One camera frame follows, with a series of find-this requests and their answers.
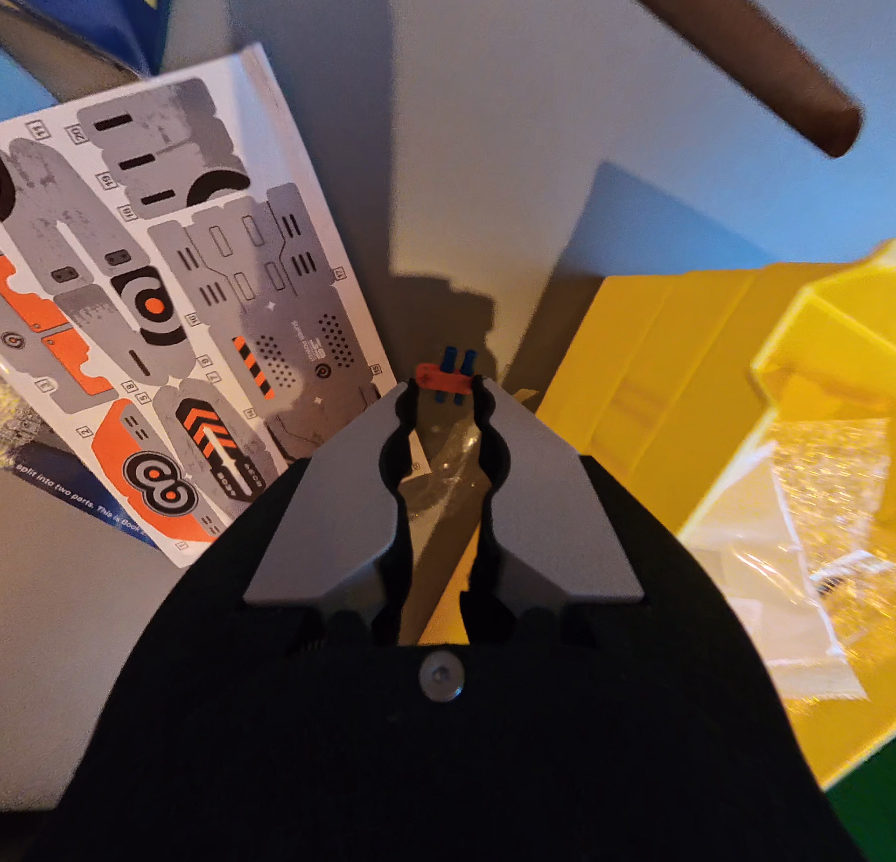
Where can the robot sticker sheet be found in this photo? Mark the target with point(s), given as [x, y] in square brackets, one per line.
[210, 246]

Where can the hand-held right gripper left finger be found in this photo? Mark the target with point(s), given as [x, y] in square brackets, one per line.
[322, 533]

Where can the clear plastic bag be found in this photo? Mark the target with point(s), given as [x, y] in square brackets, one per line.
[770, 561]

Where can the yellow parts bin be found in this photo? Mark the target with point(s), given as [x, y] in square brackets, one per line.
[665, 358]

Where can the blue cover booklet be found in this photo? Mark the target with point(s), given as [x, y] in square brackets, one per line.
[70, 491]

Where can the brown wooden bar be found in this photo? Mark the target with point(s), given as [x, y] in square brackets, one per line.
[735, 43]

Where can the large robot kit box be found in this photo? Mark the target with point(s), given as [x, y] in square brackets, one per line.
[105, 1]

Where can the green parts bin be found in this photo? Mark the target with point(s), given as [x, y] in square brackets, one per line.
[868, 820]

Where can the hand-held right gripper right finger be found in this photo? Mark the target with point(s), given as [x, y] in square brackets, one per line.
[567, 533]

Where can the orange beam with blue pins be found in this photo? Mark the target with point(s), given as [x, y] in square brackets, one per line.
[441, 379]

